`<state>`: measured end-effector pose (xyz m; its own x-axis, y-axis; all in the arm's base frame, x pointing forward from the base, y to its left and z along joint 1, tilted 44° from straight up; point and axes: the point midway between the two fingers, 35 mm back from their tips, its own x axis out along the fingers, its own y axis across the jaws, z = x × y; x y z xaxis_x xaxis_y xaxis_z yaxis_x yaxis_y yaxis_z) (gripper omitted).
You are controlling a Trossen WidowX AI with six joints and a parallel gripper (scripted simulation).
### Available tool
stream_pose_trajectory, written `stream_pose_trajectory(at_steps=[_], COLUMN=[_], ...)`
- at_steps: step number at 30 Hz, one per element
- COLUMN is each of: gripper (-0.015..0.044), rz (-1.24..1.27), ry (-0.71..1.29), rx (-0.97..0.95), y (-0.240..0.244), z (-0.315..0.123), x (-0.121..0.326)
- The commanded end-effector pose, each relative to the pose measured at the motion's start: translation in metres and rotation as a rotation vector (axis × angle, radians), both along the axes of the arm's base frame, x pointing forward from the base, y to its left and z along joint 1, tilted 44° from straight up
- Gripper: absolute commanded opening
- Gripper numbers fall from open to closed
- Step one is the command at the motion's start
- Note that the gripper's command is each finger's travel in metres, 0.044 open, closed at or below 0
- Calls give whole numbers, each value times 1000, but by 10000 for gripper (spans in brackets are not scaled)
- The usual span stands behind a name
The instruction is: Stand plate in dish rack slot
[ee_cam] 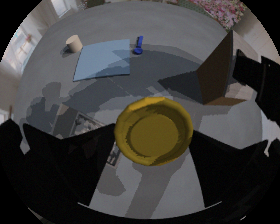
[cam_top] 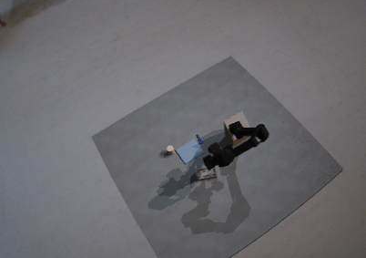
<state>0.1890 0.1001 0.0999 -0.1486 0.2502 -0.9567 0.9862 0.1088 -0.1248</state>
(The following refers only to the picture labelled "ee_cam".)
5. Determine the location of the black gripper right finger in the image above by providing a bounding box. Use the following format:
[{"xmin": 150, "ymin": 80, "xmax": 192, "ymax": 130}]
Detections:
[{"xmin": 189, "ymin": 129, "xmax": 269, "ymax": 208}]

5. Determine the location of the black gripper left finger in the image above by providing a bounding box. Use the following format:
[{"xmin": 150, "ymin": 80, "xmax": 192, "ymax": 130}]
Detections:
[{"xmin": 23, "ymin": 123, "xmax": 116, "ymax": 206}]

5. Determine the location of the light blue flat mat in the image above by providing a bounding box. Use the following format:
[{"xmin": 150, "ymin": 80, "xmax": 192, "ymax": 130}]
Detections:
[{"xmin": 73, "ymin": 39, "xmax": 131, "ymax": 81}]

